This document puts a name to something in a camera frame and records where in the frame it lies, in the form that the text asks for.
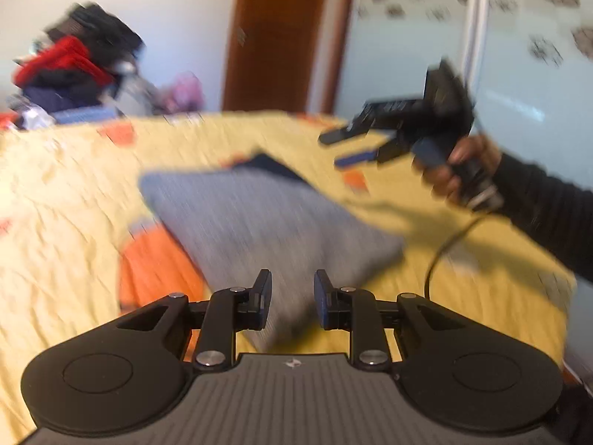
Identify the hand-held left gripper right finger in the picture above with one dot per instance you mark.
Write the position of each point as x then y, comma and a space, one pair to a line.
322, 297

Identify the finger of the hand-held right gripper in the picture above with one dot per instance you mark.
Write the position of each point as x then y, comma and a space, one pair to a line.
352, 130
354, 160

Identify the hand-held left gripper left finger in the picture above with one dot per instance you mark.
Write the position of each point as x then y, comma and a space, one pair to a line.
262, 293

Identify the navy and grey knit sweater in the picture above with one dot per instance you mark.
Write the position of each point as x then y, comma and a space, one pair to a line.
259, 222

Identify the person's right forearm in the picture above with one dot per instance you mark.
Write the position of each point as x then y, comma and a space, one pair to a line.
546, 208

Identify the person's right hand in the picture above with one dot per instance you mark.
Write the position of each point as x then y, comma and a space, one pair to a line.
477, 150

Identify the brown wooden door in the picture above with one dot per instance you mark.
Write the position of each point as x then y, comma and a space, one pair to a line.
278, 32

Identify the pink cloth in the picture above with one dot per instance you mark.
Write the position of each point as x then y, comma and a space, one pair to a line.
183, 92

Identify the yellow printed bed sheet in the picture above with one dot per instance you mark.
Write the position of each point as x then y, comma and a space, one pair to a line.
60, 222

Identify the translucent plastic bag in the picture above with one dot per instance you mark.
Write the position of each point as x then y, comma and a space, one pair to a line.
136, 90

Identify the light blue towel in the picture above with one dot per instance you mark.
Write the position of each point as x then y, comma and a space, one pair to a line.
83, 115

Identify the black garment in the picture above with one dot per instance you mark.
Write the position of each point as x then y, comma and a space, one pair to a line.
102, 32

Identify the navy garment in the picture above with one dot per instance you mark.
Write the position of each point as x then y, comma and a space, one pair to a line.
60, 97

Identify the black and white patterned cloth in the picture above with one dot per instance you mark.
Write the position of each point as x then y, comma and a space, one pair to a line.
28, 113

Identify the red garment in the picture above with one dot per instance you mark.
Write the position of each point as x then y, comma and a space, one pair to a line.
60, 62

